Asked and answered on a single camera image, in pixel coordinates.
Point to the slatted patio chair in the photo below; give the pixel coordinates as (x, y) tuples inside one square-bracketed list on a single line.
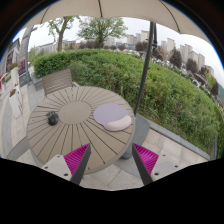
[(56, 81)]

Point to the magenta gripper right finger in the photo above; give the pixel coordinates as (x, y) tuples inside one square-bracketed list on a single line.
[(152, 166)]

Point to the white planter box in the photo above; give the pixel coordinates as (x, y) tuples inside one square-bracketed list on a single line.
[(15, 102)]

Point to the lilac mouse pad wrist rest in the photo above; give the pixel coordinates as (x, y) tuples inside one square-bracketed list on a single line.
[(113, 117)]

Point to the green hedge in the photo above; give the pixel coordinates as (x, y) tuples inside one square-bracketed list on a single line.
[(164, 97)]

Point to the beige patio umbrella canopy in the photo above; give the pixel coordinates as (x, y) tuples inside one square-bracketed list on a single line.
[(157, 11)]

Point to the round slatted patio table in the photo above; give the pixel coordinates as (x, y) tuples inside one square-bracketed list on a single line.
[(76, 127)]

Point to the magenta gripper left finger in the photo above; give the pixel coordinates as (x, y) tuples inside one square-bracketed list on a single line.
[(70, 167)]

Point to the dark umbrella pole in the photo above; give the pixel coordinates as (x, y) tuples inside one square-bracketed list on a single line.
[(151, 41)]

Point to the grey umbrella base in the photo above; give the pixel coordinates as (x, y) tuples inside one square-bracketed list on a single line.
[(142, 127)]

